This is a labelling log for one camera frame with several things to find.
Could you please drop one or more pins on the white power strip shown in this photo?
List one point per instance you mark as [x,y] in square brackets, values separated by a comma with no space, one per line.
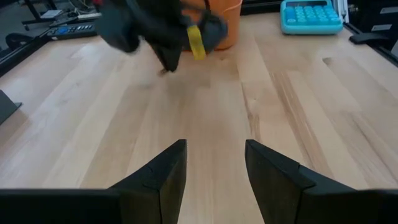
[90,16]

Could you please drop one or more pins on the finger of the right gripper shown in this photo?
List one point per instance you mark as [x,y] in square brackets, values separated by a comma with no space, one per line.
[214,31]
[118,28]

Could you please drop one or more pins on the aluminium profile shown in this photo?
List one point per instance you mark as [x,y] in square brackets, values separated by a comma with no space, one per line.
[339,11]

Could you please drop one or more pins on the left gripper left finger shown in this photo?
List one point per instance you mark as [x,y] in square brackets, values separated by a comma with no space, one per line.
[149,202]

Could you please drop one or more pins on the black control box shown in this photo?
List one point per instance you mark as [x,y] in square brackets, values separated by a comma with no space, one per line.
[71,31]

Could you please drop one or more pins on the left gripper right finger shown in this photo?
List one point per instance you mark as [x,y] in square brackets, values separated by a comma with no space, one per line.
[280,199]

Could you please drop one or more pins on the black bracket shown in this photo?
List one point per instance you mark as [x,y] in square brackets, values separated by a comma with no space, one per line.
[368,38]

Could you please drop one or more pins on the turquoise calculator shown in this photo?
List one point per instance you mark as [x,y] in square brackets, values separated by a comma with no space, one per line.
[311,17]

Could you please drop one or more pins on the yellow label tag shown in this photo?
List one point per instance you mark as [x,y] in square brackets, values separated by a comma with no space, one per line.
[196,43]

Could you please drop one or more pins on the orange plastic bin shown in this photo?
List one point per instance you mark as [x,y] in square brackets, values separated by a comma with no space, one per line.
[231,28]

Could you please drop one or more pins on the black storage case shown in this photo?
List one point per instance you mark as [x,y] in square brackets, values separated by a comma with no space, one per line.
[373,14]

